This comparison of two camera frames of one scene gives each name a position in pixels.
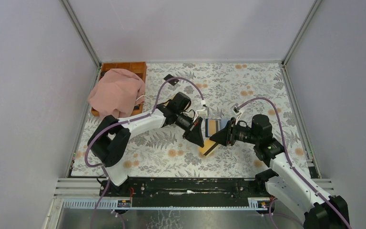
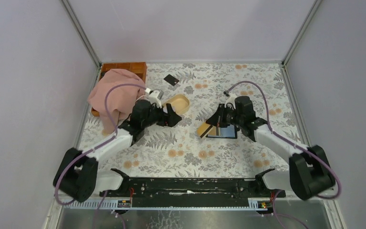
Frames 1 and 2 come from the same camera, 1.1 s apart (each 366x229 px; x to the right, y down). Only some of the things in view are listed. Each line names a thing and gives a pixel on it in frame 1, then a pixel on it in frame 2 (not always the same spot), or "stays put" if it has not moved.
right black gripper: x=227 y=135 to x=217 y=119
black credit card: x=173 y=81 stays put
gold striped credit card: x=209 y=146 to x=204 y=129
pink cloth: x=115 y=94 stays put
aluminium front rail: x=253 y=203 stays put
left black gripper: x=194 y=135 to x=170 y=119
